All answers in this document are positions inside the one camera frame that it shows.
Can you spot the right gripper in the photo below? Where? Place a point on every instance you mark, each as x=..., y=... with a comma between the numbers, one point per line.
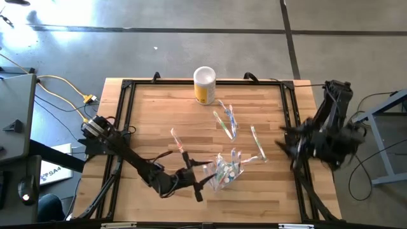
x=306, y=140

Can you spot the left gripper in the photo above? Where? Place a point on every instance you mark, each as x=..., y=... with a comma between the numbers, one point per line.
x=181, y=181

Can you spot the clear plastic zip bag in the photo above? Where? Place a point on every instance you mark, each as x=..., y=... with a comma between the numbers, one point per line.
x=219, y=186

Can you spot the green toothbrush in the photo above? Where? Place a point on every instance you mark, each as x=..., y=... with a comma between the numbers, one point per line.
x=222, y=124
x=257, y=143

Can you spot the orange toothbrush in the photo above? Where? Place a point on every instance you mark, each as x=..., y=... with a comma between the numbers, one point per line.
x=251, y=158

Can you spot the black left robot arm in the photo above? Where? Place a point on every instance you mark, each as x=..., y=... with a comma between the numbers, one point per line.
x=127, y=156

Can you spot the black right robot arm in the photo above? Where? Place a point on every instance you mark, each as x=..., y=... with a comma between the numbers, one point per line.
x=334, y=105

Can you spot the white yellow wipes canister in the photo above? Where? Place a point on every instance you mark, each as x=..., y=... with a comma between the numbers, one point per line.
x=205, y=89

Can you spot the blue-grey metal table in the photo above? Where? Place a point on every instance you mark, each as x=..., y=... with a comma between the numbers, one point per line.
x=386, y=103

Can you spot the black metal bar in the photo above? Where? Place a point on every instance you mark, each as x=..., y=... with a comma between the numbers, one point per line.
x=57, y=156

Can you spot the white printed sign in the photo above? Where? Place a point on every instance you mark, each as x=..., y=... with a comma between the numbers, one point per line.
x=55, y=173

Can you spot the person's leg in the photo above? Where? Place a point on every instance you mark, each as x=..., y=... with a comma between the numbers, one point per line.
x=50, y=208

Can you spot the black computer mouse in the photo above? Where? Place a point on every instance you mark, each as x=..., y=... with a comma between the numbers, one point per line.
x=28, y=191

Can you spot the grey desk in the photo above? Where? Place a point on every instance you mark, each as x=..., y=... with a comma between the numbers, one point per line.
x=16, y=101

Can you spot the black chair base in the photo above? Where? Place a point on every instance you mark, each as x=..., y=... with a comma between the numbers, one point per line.
x=17, y=2

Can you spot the silver metal bracket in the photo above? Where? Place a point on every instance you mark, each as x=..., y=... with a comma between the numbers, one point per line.
x=117, y=226
x=295, y=226

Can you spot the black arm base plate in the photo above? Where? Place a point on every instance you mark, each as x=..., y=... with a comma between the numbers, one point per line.
x=87, y=149

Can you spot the black plastic bracket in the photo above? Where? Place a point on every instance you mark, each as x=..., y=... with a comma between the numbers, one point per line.
x=12, y=126

